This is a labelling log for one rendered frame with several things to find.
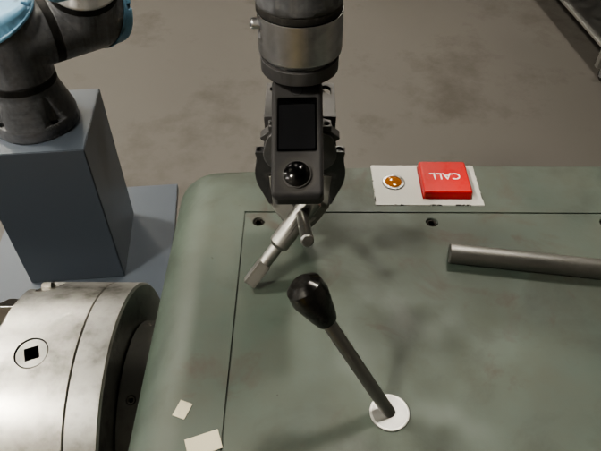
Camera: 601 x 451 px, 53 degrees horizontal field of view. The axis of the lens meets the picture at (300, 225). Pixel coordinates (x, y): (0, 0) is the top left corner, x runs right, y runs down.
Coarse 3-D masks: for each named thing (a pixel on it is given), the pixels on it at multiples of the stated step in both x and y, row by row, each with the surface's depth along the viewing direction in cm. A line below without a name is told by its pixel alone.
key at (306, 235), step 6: (300, 210) 61; (300, 216) 59; (306, 216) 59; (300, 222) 57; (306, 222) 57; (300, 228) 55; (306, 228) 54; (300, 234) 54; (306, 234) 53; (312, 234) 54; (300, 240) 53; (306, 240) 53; (312, 240) 53; (306, 246) 53
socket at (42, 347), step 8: (24, 344) 62; (32, 344) 62; (40, 344) 62; (16, 352) 61; (24, 352) 61; (32, 352) 62; (40, 352) 61; (16, 360) 60; (24, 360) 60; (32, 360) 60; (40, 360) 60; (24, 368) 60
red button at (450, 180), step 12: (420, 168) 77; (432, 168) 76; (444, 168) 76; (456, 168) 76; (420, 180) 76; (432, 180) 75; (444, 180) 75; (456, 180) 75; (468, 180) 75; (432, 192) 74; (444, 192) 74; (456, 192) 74; (468, 192) 73
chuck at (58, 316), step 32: (64, 288) 70; (96, 288) 70; (32, 320) 64; (64, 320) 64; (0, 352) 61; (64, 352) 61; (0, 384) 59; (32, 384) 59; (64, 384) 59; (0, 416) 58; (32, 416) 58; (0, 448) 57; (32, 448) 57
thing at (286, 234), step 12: (300, 204) 61; (312, 204) 61; (288, 216) 62; (312, 216) 62; (288, 228) 62; (276, 240) 62; (288, 240) 62; (264, 252) 63; (276, 252) 63; (264, 264) 63; (252, 276) 63
